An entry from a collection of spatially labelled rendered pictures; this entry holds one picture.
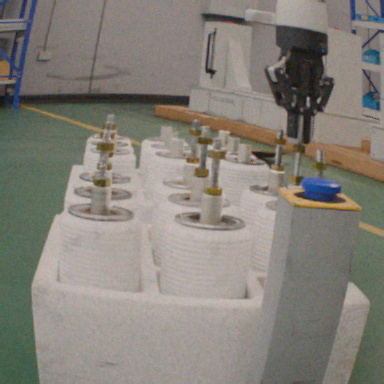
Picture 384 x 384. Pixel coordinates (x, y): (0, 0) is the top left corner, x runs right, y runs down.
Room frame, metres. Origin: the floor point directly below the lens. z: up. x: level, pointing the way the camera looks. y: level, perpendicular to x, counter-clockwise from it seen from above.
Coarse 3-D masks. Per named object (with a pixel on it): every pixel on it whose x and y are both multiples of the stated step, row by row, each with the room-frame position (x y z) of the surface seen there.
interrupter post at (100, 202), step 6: (96, 192) 0.80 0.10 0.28; (102, 192) 0.80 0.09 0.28; (108, 192) 0.81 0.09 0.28; (96, 198) 0.80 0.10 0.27; (102, 198) 0.80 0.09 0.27; (108, 198) 0.81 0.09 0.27; (96, 204) 0.80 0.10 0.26; (102, 204) 0.80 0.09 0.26; (108, 204) 0.81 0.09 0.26; (96, 210) 0.80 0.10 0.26; (102, 210) 0.80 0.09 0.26; (108, 210) 0.81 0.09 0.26
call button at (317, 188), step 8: (304, 184) 0.65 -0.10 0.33; (312, 184) 0.65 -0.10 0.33; (320, 184) 0.64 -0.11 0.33; (328, 184) 0.65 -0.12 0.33; (336, 184) 0.65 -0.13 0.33; (312, 192) 0.65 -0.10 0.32; (320, 192) 0.64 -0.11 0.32; (328, 192) 0.64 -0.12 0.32; (336, 192) 0.65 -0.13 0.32; (328, 200) 0.65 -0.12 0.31
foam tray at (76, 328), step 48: (48, 240) 0.94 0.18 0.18; (144, 240) 1.02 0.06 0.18; (48, 288) 0.73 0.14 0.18; (96, 288) 0.76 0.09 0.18; (144, 288) 0.79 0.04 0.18; (48, 336) 0.73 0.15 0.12; (96, 336) 0.74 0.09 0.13; (144, 336) 0.74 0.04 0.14; (192, 336) 0.75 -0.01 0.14; (240, 336) 0.75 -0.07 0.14; (336, 336) 0.77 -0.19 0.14
